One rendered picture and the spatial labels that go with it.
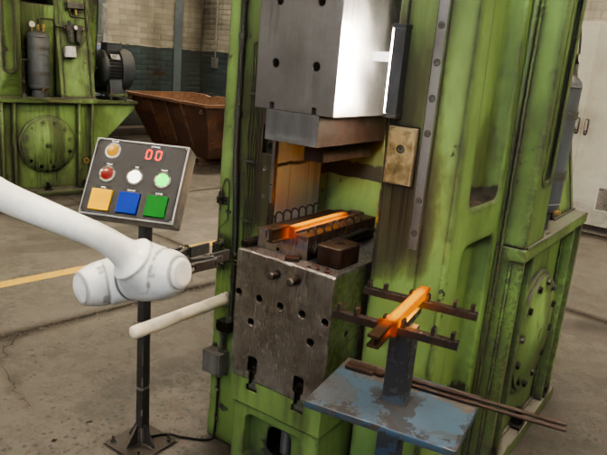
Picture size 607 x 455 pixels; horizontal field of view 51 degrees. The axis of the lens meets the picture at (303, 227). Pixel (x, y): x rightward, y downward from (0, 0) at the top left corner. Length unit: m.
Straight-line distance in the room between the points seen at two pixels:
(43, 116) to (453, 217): 5.27
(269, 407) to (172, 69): 9.68
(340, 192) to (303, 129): 0.57
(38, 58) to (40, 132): 0.68
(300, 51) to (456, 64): 0.45
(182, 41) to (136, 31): 0.92
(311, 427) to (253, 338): 0.34
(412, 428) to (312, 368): 0.48
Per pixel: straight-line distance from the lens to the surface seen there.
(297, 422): 2.14
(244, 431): 2.33
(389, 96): 1.90
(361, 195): 2.41
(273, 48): 2.01
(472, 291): 2.32
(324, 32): 1.90
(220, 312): 2.50
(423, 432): 1.65
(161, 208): 2.17
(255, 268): 2.05
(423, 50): 1.90
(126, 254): 1.35
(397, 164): 1.91
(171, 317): 2.24
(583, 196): 7.15
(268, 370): 2.14
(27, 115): 6.62
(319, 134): 1.92
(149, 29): 11.22
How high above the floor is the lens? 1.53
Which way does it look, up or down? 15 degrees down
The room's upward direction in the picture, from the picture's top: 5 degrees clockwise
